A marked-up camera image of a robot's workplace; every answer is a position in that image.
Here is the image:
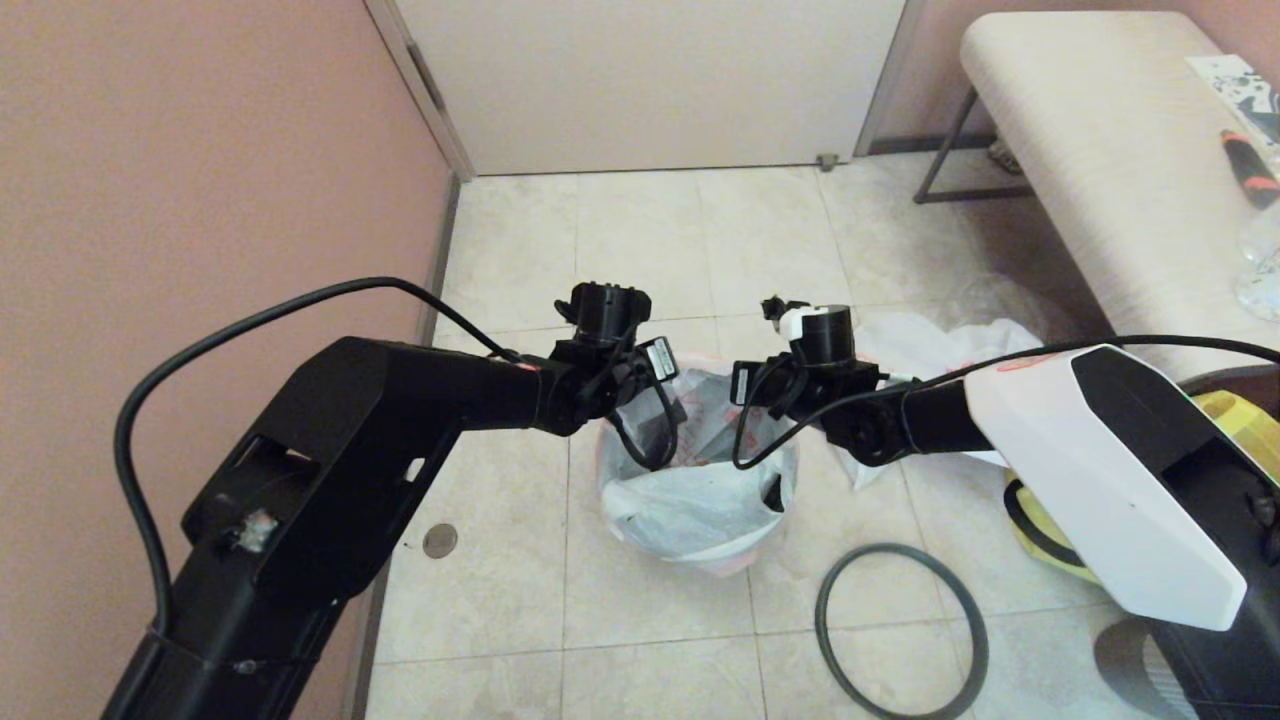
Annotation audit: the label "white plastic bag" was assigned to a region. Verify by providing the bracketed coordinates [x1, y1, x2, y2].
[596, 350, 801, 580]

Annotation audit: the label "white bag with orange print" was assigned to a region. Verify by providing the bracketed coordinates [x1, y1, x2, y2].
[848, 310, 1047, 491]

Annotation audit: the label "grey metal ring rim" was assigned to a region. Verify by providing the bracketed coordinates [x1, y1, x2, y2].
[814, 542, 992, 720]

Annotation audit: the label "yellow non-woven tote bag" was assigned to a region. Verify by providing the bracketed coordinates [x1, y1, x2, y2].
[1003, 389, 1280, 587]

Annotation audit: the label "white door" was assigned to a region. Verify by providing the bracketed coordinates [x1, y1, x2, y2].
[392, 0, 909, 178]

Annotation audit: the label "cream bench black legs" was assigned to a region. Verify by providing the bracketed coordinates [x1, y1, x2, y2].
[913, 11, 1280, 386]

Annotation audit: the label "grey ribbed round bin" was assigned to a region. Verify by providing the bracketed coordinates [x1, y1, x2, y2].
[1093, 614, 1193, 720]

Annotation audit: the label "clear crumpled plastic item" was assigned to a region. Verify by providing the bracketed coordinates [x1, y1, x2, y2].
[1233, 204, 1280, 323]

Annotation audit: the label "white paper black print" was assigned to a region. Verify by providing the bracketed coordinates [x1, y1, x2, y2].
[1184, 54, 1280, 147]

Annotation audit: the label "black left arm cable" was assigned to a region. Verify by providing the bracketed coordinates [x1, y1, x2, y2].
[113, 276, 683, 637]

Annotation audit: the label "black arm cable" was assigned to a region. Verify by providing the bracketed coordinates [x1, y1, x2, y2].
[113, 276, 683, 637]
[732, 334, 1280, 471]

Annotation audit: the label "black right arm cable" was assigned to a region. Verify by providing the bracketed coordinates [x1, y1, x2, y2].
[732, 334, 1280, 471]

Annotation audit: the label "red black handled tool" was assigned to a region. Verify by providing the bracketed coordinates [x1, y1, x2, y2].
[1218, 129, 1280, 210]

